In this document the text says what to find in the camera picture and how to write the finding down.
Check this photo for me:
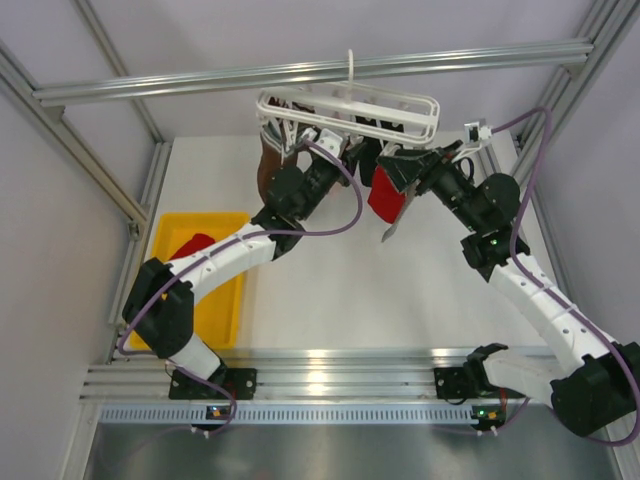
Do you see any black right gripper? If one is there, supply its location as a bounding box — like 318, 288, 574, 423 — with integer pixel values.
377, 140, 484, 233

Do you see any grey sock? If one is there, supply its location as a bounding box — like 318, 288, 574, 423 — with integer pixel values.
381, 183, 417, 243

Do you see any black sock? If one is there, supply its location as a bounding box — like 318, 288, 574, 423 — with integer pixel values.
380, 121, 405, 149
350, 136, 382, 187

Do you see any red santa sock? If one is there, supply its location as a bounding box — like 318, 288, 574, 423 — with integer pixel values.
367, 166, 406, 224
170, 233, 216, 260

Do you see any white plastic clip hanger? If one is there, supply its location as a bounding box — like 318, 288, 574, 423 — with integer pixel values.
256, 50, 441, 147

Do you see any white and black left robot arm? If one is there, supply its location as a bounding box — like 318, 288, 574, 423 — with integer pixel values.
118, 145, 363, 397

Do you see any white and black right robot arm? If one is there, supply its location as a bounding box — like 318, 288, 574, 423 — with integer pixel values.
377, 141, 639, 437

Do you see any pink sock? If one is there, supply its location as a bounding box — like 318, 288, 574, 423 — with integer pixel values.
333, 138, 361, 187

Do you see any maroon striped brown sock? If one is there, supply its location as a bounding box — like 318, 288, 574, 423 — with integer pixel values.
256, 119, 305, 204

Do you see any yellow plastic tray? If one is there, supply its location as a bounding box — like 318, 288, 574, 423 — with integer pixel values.
123, 212, 249, 350

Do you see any aluminium top crossbar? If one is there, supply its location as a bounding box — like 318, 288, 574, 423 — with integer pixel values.
33, 38, 595, 106

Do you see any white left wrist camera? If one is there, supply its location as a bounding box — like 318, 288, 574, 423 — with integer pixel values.
301, 128, 347, 162

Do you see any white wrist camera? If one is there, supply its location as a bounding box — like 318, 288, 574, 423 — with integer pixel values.
464, 118, 493, 150
301, 128, 347, 162

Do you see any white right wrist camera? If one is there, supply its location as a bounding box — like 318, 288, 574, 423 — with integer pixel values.
464, 118, 493, 150

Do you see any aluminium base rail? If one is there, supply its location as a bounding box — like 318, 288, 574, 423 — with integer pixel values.
80, 348, 471, 403

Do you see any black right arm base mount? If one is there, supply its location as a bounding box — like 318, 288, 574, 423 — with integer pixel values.
433, 367, 524, 403

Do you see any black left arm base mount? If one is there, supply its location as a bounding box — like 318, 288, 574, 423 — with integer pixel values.
168, 368, 257, 400

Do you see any aluminium right frame post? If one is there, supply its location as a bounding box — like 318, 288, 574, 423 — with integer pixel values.
497, 0, 640, 219

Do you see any aluminium frame post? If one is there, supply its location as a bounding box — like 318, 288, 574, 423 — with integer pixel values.
1, 44, 148, 241
497, 0, 640, 219

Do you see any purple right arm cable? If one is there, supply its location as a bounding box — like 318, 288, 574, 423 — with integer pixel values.
489, 107, 639, 445

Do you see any aluminium left frame post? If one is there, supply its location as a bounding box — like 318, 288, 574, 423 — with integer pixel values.
1, 44, 148, 241

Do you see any slotted grey cable duct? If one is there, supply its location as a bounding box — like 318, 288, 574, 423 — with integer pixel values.
99, 403, 506, 426

